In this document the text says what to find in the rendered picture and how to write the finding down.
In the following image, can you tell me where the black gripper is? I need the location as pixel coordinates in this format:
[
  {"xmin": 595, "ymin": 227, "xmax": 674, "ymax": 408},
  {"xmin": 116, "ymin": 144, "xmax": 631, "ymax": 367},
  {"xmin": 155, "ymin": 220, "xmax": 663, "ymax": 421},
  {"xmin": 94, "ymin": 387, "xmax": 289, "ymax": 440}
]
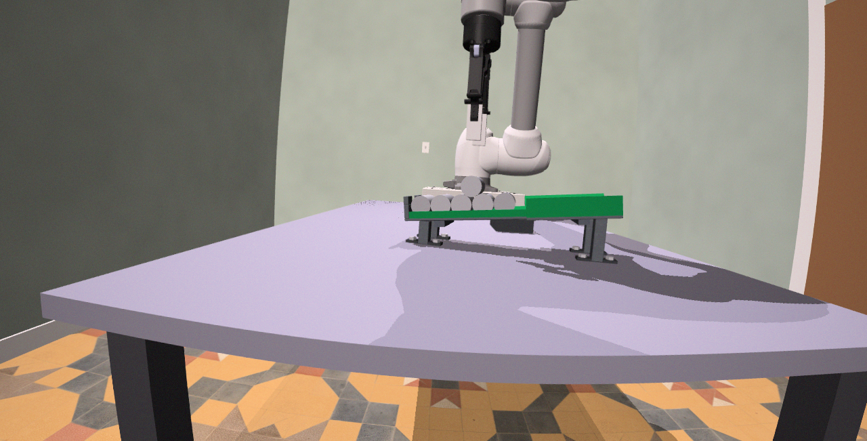
[{"xmin": 463, "ymin": 15, "xmax": 501, "ymax": 146}]

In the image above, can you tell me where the grey cylinder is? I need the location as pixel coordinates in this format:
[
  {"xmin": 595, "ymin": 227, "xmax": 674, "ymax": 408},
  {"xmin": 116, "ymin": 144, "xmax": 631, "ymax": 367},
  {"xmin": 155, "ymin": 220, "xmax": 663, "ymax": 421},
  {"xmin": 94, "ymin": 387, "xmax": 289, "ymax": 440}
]
[
  {"xmin": 411, "ymin": 194, "xmax": 435, "ymax": 211},
  {"xmin": 494, "ymin": 192, "xmax": 515, "ymax": 210},
  {"xmin": 431, "ymin": 194, "xmax": 454, "ymax": 211},
  {"xmin": 450, "ymin": 194, "xmax": 474, "ymax": 211},
  {"xmin": 472, "ymin": 193, "xmax": 494, "ymax": 210},
  {"xmin": 461, "ymin": 175, "xmax": 485, "ymax": 197}
]

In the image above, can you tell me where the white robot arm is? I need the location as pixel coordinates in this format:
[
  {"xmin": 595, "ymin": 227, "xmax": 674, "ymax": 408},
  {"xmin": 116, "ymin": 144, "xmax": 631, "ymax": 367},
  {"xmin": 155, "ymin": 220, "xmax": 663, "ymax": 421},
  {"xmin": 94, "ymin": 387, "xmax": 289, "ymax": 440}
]
[{"xmin": 443, "ymin": 0, "xmax": 575, "ymax": 192}]

